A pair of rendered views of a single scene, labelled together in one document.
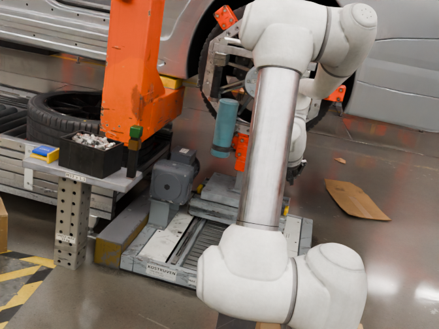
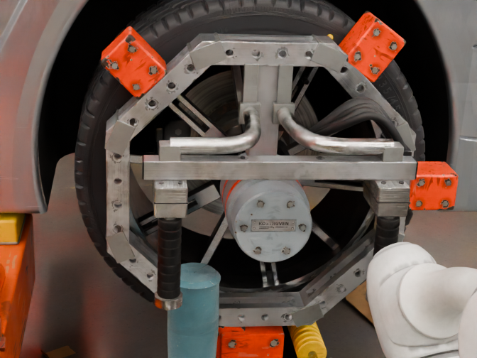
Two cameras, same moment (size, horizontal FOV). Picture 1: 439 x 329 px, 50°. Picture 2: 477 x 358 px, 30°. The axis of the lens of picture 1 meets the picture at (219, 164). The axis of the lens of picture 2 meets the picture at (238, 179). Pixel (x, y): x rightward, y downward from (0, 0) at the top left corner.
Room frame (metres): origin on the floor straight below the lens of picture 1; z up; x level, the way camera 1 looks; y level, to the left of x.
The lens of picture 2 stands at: (0.73, 0.32, 1.44)
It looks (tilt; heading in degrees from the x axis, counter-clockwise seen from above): 21 degrees down; 344
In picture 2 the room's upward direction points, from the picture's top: 3 degrees clockwise
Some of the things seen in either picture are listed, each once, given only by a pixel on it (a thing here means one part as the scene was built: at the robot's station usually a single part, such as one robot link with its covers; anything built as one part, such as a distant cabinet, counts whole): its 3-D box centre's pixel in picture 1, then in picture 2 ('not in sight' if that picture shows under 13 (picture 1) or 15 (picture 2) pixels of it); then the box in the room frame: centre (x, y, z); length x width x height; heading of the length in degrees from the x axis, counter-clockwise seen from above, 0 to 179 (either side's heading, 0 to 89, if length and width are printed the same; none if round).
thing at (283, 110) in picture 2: not in sight; (336, 111); (2.00, -0.21, 1.03); 0.19 x 0.18 x 0.11; 171
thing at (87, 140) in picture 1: (91, 152); not in sight; (1.70, 0.50, 0.51); 0.20 x 0.14 x 0.13; 74
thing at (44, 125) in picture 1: (93, 126); not in sight; (2.39, 0.70, 0.39); 0.66 x 0.66 x 0.24
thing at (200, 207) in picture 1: (241, 205); not in sight; (2.31, -0.15, 0.13); 0.50 x 0.36 x 0.10; 81
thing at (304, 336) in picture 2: not in sight; (300, 322); (2.22, -0.26, 0.51); 0.29 x 0.06 x 0.06; 171
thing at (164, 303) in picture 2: (216, 82); (169, 258); (1.93, 0.07, 0.83); 0.04 x 0.04 x 0.16
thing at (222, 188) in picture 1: (247, 172); not in sight; (2.31, -0.15, 0.32); 0.40 x 0.30 x 0.28; 81
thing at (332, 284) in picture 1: (327, 290); not in sight; (0.95, -0.30, 0.57); 0.18 x 0.16 x 0.22; 94
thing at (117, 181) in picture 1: (83, 169); not in sight; (1.70, 0.52, 0.44); 0.43 x 0.17 x 0.03; 81
